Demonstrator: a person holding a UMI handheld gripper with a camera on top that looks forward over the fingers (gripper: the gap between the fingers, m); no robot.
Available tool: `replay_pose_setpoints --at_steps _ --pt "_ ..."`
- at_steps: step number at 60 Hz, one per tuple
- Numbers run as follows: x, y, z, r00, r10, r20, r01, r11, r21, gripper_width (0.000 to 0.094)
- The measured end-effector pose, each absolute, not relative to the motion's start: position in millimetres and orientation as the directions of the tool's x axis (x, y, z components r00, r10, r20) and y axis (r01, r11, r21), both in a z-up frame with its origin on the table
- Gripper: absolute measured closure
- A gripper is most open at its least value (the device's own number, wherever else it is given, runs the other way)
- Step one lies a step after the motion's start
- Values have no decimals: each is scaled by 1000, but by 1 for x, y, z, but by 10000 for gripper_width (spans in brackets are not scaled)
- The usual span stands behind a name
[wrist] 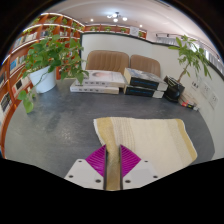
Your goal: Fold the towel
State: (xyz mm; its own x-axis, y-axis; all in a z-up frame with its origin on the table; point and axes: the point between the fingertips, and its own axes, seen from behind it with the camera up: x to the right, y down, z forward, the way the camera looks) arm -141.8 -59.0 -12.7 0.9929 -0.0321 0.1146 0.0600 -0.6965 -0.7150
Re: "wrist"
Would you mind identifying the thick book with grey cover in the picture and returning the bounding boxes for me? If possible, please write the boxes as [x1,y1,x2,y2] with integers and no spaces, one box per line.
[123,67,169,92]

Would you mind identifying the recessed ceiling spotlights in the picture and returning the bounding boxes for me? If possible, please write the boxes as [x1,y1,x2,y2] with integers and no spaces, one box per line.
[89,17,144,29]

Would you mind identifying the thick dark blue book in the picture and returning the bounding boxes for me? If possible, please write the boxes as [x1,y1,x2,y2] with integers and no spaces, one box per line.
[123,84,165,100]

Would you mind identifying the small tree in black pot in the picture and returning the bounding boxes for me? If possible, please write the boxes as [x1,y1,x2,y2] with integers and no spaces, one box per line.
[162,34,213,104]

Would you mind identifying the orange wooden bookshelf unit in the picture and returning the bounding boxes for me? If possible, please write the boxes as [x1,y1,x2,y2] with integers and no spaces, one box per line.
[0,12,148,158]

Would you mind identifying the cream and yellow striped towel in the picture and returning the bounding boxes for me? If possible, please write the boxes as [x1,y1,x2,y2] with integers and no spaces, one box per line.
[93,116,199,192]

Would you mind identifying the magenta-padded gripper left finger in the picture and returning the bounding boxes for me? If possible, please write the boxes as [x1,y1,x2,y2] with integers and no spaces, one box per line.
[64,144,108,191]

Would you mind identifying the book with red spine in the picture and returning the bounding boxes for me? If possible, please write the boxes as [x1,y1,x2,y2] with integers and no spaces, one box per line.
[179,96,200,112]

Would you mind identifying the multi-bulb ceiling lamp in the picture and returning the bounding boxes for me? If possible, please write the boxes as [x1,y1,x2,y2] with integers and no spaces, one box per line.
[106,11,129,24]

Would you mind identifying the leafy plant in white pot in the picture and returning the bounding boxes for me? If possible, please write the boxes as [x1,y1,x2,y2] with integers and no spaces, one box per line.
[17,34,90,115]

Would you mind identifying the white wall socket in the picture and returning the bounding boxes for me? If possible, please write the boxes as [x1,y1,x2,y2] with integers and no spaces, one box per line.
[208,92,221,111]
[199,82,211,100]

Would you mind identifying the white book with face cover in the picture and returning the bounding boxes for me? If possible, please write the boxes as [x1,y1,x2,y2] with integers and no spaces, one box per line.
[75,69,127,89]

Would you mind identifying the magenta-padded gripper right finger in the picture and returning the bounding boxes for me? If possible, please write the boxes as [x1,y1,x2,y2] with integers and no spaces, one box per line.
[118,144,161,191]

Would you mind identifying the thin white book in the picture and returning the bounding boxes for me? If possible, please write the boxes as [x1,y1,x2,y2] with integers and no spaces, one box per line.
[69,81,121,95]

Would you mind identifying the white curtains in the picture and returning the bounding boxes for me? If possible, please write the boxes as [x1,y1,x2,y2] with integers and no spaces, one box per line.
[156,32,224,73]

